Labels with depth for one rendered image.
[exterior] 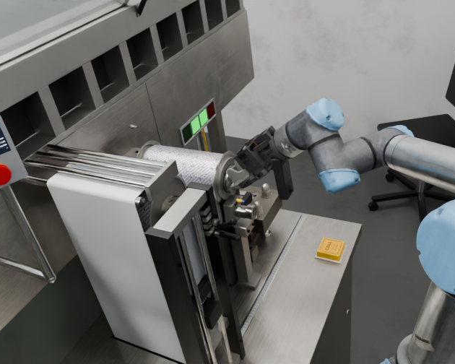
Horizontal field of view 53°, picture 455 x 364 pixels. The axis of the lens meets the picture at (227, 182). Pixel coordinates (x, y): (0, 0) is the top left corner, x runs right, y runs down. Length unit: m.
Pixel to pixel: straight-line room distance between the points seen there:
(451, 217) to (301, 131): 0.44
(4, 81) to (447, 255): 0.90
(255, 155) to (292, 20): 2.33
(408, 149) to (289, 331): 0.60
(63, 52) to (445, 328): 0.98
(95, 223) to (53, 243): 0.23
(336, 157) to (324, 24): 2.35
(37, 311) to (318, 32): 2.59
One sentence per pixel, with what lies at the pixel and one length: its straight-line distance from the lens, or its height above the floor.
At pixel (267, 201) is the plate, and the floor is 1.03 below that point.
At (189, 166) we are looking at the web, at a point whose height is 1.30.
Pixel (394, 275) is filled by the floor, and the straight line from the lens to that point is 2.68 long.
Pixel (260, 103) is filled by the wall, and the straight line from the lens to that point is 3.71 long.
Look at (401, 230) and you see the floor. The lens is 2.96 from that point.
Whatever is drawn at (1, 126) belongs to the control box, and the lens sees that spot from 0.68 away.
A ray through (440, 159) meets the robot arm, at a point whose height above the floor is 1.46.
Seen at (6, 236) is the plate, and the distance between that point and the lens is 1.14.
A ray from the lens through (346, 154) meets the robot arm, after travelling 0.97.
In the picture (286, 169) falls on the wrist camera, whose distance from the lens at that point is 1.09.
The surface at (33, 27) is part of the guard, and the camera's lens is 1.12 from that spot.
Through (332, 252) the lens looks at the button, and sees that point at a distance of 1.45.
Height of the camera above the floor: 1.93
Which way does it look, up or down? 34 degrees down
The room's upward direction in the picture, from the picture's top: 10 degrees counter-clockwise
